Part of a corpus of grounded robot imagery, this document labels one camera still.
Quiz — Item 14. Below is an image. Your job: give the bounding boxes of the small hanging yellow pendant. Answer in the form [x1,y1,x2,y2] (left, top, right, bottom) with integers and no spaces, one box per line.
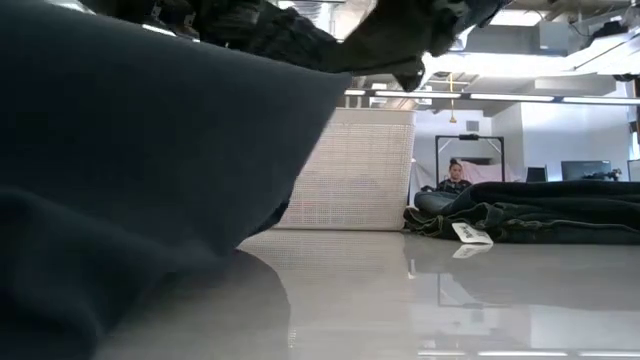
[448,72,458,125]

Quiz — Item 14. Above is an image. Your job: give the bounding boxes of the pink cloth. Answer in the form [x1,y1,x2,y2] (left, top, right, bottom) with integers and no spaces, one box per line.
[457,159,521,184]

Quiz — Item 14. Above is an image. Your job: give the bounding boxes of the white paper tag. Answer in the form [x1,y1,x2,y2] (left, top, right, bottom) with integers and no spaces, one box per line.
[451,222,495,246]

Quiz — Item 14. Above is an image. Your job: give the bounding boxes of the black zip jacket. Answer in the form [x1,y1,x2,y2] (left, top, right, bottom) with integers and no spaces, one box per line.
[0,0,511,360]

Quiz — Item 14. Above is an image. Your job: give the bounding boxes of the long linear ceiling light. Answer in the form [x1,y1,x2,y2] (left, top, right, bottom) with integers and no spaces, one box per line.
[344,88,640,106]

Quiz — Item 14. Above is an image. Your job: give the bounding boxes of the black metal stand frame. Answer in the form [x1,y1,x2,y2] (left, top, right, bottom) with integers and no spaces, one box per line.
[434,133,506,184]

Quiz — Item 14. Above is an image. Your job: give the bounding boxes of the black computer monitor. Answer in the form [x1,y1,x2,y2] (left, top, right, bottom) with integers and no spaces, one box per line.
[560,159,612,181]

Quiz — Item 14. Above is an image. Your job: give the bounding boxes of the dark blue jeans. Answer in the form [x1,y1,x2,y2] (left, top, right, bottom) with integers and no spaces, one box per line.
[403,179,640,246]

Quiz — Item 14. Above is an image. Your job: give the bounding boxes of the white perforated laundry basket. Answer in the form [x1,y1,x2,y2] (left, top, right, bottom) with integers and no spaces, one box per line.
[274,107,417,232]

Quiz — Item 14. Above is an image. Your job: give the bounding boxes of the person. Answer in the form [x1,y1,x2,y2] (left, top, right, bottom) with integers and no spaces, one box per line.
[436,157,474,195]

